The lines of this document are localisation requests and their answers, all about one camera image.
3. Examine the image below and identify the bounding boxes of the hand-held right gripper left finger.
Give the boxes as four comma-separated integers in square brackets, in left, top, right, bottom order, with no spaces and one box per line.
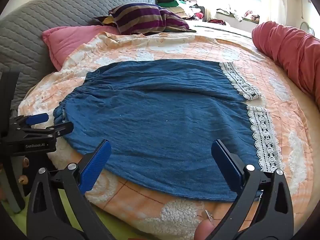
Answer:
[26,139,115,240]

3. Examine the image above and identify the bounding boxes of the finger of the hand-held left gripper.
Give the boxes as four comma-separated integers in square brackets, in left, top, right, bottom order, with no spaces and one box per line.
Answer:
[17,121,74,138]
[10,113,50,128]

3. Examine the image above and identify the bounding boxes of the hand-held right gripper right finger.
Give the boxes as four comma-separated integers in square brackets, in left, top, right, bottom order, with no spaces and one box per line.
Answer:
[211,139,294,240]

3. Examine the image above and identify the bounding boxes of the blue pants with lace hem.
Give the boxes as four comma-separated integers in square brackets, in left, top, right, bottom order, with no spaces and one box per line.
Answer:
[53,59,285,203]

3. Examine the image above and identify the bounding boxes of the person's right hand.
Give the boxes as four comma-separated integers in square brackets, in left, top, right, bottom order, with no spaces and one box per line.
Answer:
[194,220,216,240]

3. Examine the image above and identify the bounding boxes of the orange and white blanket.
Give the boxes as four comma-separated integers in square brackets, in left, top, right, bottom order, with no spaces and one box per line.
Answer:
[17,31,314,240]

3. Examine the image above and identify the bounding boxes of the pink pillow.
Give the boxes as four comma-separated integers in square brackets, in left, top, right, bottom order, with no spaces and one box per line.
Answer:
[42,26,120,72]

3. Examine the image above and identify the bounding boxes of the grey quilted cushion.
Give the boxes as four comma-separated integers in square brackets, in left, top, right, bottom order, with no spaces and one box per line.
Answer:
[0,0,158,110]

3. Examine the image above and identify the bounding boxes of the red rolled blanket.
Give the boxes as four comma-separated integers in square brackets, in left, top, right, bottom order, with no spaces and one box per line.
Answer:
[252,22,320,103]

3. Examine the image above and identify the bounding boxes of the purple striped pillow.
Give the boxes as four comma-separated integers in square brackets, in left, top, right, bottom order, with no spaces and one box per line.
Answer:
[94,3,197,35]

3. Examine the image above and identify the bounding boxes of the pile of clothes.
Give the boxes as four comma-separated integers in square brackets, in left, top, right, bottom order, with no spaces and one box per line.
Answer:
[156,0,262,27]

